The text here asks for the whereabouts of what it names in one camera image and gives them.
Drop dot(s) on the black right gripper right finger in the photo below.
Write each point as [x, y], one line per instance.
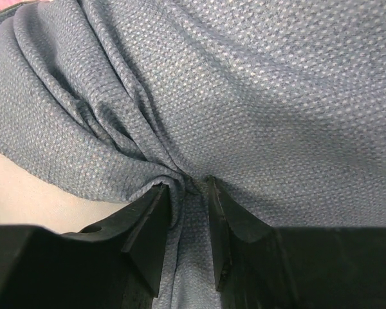
[259, 266]

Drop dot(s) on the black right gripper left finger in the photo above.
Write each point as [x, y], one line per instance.
[114, 263]

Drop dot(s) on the white pillow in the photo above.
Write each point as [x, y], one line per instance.
[25, 199]

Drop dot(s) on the blue-grey pillowcase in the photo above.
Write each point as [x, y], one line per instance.
[284, 101]

